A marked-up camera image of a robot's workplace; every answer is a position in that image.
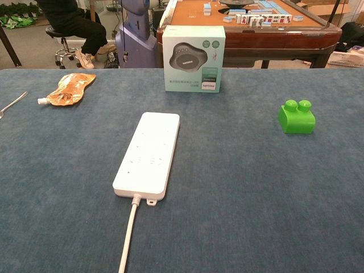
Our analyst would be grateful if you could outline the white power strip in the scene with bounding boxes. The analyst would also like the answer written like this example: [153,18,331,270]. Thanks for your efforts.
[112,111,181,206]

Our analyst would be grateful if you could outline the mint green speaker box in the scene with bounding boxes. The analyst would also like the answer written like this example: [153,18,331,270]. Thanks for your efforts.
[162,24,227,93]

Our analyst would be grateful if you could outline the blue table cloth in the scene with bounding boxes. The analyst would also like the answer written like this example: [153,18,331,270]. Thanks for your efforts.
[0,68,364,273]

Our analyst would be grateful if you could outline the blue grey machine base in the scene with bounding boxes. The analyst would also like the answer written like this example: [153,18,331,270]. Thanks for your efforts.
[115,0,159,69]

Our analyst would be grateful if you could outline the green toy building block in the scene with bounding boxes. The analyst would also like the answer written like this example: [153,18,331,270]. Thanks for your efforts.
[278,99,317,135]

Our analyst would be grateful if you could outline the orange spouted drink pouch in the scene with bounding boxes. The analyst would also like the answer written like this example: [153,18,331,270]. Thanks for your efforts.
[37,73,97,107]

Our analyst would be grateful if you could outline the brown wooden mahjong table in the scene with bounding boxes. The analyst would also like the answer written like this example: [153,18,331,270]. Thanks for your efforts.
[157,0,343,69]

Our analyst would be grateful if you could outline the seated person in black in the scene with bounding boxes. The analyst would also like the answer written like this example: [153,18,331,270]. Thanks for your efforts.
[36,0,117,69]

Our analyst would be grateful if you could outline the black rolling stool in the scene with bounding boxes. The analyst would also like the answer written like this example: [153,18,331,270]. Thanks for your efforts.
[45,26,84,70]

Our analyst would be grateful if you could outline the silver metal fork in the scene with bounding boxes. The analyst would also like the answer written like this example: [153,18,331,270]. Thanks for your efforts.
[0,90,29,119]

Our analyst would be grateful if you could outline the white plastic basket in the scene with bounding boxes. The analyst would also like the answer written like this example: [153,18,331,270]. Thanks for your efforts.
[326,50,364,68]

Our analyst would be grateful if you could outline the black slanted table leg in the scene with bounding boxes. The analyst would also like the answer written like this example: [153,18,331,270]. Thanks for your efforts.
[0,25,23,68]

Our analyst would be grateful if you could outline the black slanted pole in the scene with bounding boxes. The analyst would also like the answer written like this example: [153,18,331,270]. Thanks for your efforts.
[330,0,342,24]

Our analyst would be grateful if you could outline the black bag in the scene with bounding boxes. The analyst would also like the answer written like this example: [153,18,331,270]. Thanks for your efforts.
[339,22,364,53]

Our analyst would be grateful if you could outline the green plastic pile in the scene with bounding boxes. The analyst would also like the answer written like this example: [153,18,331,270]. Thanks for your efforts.
[0,2,39,30]

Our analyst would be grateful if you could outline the white cable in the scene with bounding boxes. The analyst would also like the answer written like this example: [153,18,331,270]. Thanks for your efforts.
[118,193,142,273]

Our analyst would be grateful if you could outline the black hanging cable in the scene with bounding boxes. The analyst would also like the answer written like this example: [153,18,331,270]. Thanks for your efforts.
[120,0,129,65]

